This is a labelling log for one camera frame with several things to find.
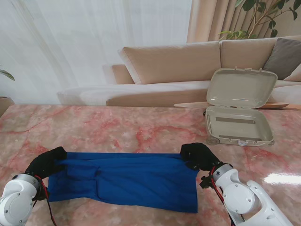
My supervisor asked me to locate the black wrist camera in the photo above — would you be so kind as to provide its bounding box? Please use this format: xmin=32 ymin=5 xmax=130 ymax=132
xmin=32 ymin=182 xmax=51 ymax=202
xmin=200 ymin=175 xmax=214 ymax=189

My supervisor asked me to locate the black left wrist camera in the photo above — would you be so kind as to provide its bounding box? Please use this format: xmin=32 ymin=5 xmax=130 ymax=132
xmin=32 ymin=182 xmax=51 ymax=202

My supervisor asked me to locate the tall green leafy plant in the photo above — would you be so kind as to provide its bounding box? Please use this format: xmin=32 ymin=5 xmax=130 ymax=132
xmin=218 ymin=0 xmax=299 ymax=40

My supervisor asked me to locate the red black arm cable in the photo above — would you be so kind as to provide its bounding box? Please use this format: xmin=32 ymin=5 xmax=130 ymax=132
xmin=209 ymin=167 xmax=238 ymax=226
xmin=32 ymin=175 xmax=58 ymax=226

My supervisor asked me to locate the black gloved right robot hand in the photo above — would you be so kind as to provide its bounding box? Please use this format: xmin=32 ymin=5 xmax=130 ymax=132
xmin=180 ymin=142 xmax=222 ymax=172

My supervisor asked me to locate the blue shirt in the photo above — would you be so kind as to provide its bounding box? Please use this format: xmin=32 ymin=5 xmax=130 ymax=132
xmin=48 ymin=152 xmax=199 ymax=214

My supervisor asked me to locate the red black left arm cable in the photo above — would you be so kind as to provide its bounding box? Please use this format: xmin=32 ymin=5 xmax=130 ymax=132
xmin=32 ymin=175 xmax=58 ymax=226

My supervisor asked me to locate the beige open suitcase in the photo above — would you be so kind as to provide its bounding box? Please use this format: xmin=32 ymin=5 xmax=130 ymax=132
xmin=202 ymin=67 xmax=278 ymax=147

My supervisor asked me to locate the flat wooden tray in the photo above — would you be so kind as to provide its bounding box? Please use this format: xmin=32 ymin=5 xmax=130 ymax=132
xmin=173 ymin=101 xmax=291 ymax=110

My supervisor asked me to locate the white sheer curtain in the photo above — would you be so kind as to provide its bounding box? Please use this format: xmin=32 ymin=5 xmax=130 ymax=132
xmin=0 ymin=0 xmax=193 ymax=105

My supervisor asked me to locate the single green plant leaf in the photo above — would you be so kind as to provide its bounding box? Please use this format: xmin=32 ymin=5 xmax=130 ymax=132
xmin=0 ymin=69 xmax=16 ymax=82

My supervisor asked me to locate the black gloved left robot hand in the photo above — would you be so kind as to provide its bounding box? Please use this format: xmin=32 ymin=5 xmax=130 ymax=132
xmin=24 ymin=146 xmax=68 ymax=181

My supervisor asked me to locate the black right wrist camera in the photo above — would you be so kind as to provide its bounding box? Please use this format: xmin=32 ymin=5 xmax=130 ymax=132
xmin=200 ymin=175 xmax=214 ymax=189

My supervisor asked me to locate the beige curtain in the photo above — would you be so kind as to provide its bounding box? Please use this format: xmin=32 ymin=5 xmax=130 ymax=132
xmin=187 ymin=0 xmax=301 ymax=44

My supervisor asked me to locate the grey cushion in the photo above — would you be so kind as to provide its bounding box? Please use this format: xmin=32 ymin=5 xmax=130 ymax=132
xmin=262 ymin=37 xmax=301 ymax=81

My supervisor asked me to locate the red black right arm cable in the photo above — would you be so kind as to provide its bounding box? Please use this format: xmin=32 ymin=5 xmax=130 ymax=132
xmin=209 ymin=167 xmax=238 ymax=226

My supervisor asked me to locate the beige sofa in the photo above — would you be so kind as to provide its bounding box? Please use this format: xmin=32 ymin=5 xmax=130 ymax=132
xmin=56 ymin=35 xmax=301 ymax=107

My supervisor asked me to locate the beige plant pot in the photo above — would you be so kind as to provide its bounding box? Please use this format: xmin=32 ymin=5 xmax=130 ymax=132
xmin=0 ymin=96 xmax=15 ymax=117

